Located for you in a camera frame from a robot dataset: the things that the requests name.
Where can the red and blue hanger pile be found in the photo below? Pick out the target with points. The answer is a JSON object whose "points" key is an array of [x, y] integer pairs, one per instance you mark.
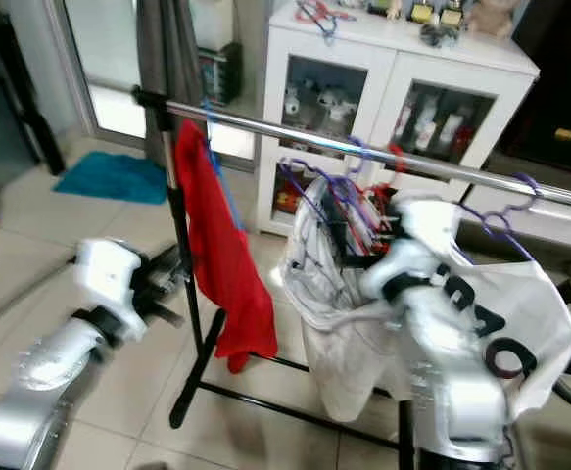
{"points": [[319, 15]]}

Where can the red shirt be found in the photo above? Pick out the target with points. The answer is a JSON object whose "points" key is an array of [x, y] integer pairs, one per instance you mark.
{"points": [[226, 264]]}

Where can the white garment grey lines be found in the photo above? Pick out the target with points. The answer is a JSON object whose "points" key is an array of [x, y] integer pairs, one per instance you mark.
{"points": [[344, 343]]}

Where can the teal floor mat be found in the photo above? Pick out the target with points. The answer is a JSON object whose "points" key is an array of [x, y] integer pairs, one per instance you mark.
{"points": [[114, 176]]}

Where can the black clothes rack silver bar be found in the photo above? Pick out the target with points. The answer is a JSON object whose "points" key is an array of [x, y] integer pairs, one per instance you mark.
{"points": [[275, 124]]}

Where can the white glass-door cabinet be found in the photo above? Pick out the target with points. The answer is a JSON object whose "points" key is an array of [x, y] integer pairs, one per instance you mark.
{"points": [[383, 59]]}

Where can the white t-shirt black print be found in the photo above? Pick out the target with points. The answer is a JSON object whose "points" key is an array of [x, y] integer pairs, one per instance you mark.
{"points": [[547, 304]]}

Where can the grey curtain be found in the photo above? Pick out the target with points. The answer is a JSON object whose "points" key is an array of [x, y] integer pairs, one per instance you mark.
{"points": [[172, 49]]}

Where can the glass sliding door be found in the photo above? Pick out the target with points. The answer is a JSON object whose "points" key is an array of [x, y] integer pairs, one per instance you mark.
{"points": [[104, 44]]}

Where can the dark wooden furniture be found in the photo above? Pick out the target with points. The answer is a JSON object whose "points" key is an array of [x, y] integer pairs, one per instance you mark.
{"points": [[559, 78]]}

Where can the beige plush toy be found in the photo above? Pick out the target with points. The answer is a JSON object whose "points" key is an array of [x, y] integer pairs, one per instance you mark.
{"points": [[491, 18]]}

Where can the white plastic container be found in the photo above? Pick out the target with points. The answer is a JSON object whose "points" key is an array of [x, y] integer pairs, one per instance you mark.
{"points": [[212, 22]]}

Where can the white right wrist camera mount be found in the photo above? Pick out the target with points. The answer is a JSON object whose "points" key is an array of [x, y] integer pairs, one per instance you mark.
{"points": [[398, 257]]}

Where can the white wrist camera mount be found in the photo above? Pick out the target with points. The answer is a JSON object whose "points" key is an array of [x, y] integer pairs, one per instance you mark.
{"points": [[107, 279], [398, 257]]}

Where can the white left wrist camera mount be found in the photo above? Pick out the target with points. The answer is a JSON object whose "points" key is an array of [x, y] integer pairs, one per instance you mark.
{"points": [[107, 279]]}

